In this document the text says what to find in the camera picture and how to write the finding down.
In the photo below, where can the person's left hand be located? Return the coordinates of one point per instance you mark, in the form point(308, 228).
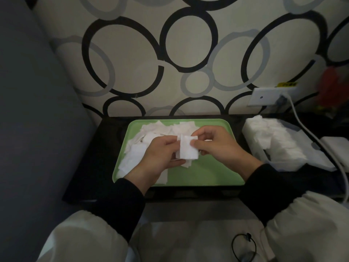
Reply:
point(155, 160)

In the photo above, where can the person's right hand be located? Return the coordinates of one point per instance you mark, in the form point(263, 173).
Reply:
point(226, 150)

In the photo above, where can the pile of white cotton pads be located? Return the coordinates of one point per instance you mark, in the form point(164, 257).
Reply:
point(133, 155)

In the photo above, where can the green plastic tray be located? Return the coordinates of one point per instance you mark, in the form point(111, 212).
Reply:
point(212, 171)

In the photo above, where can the clear plastic box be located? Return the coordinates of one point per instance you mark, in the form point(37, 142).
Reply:
point(259, 155)

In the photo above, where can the person's left forearm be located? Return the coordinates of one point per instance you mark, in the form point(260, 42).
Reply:
point(109, 218)

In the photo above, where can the person's right forearm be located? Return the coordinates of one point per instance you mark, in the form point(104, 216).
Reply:
point(291, 212)

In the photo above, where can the yellow warning sticker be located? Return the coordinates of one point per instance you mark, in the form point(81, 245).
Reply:
point(287, 84)

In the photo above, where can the white power bank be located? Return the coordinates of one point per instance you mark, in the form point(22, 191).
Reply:
point(336, 148)

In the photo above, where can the red decoration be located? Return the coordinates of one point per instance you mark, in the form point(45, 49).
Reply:
point(332, 90)

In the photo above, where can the grey upholstered sofa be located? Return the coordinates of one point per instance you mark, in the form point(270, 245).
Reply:
point(32, 133)

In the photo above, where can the white wall socket plate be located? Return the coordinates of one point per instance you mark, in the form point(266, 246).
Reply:
point(261, 96)

